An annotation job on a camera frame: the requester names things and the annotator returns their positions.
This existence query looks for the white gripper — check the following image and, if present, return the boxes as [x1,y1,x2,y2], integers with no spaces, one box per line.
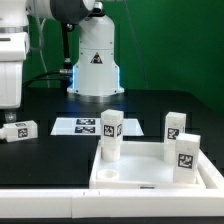
[0,32,29,123]

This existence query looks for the white square table top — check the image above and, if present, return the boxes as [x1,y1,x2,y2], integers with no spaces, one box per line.
[89,141,206,189]

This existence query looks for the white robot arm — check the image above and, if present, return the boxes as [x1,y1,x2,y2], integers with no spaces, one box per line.
[0,0,122,122]

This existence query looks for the white sheet with tags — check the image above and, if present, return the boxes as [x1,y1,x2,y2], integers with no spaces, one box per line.
[51,117,144,136]

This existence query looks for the white L-shaped obstacle fence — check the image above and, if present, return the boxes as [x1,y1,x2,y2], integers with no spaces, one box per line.
[0,157,224,219]

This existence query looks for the black cables on table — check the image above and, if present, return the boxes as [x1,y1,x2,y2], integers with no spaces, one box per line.
[22,70,73,89]

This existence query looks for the grey cable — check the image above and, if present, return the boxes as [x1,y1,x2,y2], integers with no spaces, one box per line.
[33,6,51,89]

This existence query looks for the black camera on stand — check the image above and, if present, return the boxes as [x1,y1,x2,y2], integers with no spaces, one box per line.
[59,1,104,88]

